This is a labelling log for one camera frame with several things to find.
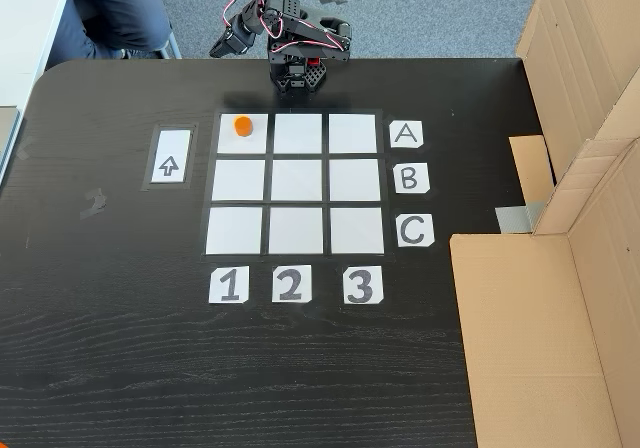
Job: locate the round orange token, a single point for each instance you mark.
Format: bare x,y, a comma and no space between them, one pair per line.
243,125

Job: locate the white nine-square grid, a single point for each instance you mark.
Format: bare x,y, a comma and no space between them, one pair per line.
297,183

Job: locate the grey metal leg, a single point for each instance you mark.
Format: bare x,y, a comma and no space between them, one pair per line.
172,45

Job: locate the person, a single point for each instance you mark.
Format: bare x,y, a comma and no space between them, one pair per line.
115,8

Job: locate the white arrow paper sheet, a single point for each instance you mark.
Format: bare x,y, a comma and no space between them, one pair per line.
170,153

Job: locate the paper sheet letter A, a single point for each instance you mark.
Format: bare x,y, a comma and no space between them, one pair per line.
406,134

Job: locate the white side table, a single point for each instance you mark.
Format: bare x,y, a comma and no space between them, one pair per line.
25,28

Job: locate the paper sheet letter B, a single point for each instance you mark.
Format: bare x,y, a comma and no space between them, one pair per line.
411,178

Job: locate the paper sheet number 1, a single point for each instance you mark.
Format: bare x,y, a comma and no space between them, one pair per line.
228,285

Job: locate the paper sheet number 2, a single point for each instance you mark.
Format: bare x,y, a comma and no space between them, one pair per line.
291,283

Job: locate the paper sheet letter C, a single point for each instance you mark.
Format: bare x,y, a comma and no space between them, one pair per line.
415,230

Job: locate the paper sheet number 3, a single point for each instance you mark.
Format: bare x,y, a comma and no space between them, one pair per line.
363,285

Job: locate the grey tape strip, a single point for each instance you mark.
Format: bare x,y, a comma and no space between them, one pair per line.
517,218

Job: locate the brown cardboard sheet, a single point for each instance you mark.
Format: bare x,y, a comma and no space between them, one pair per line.
525,343
575,68

